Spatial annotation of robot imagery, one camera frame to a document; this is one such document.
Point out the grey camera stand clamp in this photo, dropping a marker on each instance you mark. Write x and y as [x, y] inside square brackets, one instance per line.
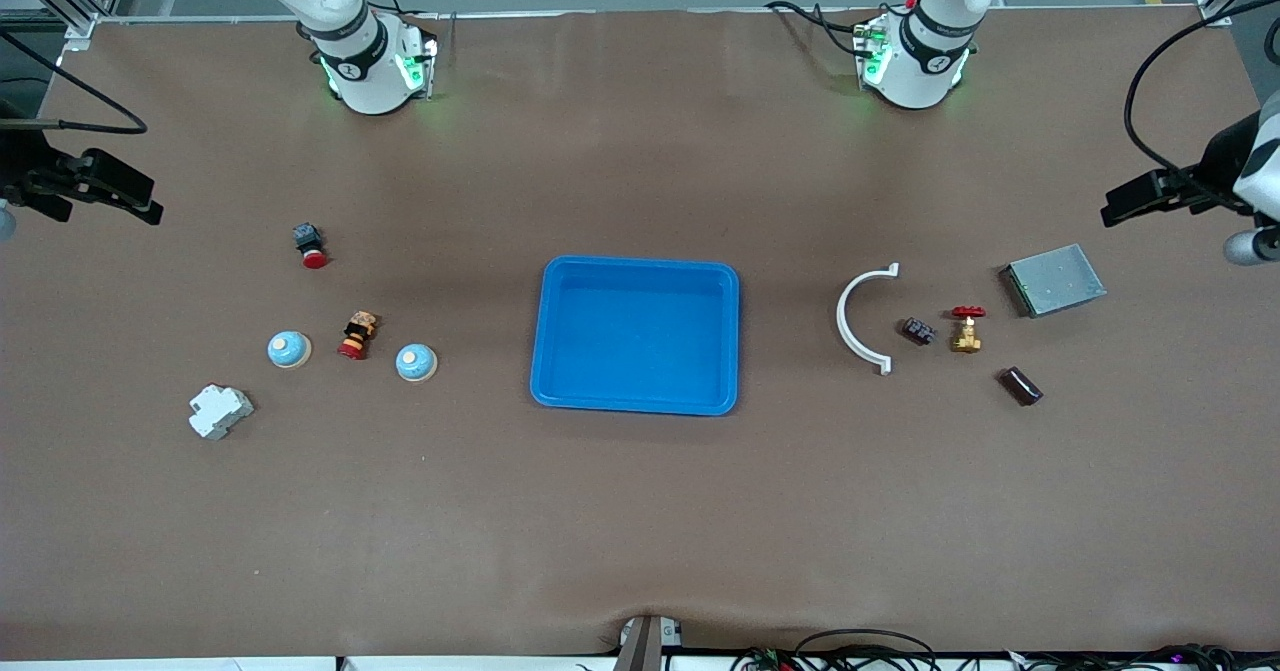
[640, 646]

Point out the white circuit breaker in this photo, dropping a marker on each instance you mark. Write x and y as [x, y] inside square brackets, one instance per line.
[220, 412]

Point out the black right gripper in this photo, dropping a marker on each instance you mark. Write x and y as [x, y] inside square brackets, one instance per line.
[22, 163]

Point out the small black connector block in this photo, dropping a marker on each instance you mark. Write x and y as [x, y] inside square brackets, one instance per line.
[918, 331]

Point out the blue plastic tray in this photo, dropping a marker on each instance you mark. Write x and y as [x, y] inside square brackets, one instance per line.
[640, 336]

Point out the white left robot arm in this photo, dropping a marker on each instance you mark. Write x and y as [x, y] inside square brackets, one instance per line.
[915, 71]

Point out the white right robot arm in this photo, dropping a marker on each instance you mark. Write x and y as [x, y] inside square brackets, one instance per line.
[365, 76]

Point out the brown table mat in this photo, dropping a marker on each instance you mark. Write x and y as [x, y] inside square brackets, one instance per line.
[640, 511]

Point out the blue service bell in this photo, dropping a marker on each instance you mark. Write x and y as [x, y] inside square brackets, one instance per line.
[289, 350]
[416, 362]

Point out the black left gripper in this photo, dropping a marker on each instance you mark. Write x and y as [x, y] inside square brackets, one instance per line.
[1222, 163]

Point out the brass valve red handwheel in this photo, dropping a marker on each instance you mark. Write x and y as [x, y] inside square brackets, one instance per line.
[966, 336]

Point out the red mushroom button black block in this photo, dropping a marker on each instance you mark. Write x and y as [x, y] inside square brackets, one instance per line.
[312, 251]

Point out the white curved pipe clamp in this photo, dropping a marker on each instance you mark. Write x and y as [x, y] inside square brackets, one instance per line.
[841, 319]

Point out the dark brown small block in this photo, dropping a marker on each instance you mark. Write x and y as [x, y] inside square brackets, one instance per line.
[1020, 386]

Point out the red mushroom button tan block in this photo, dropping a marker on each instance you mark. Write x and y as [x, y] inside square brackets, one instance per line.
[357, 336]

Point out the grey metal box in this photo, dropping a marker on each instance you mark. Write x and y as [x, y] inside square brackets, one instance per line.
[1055, 281]

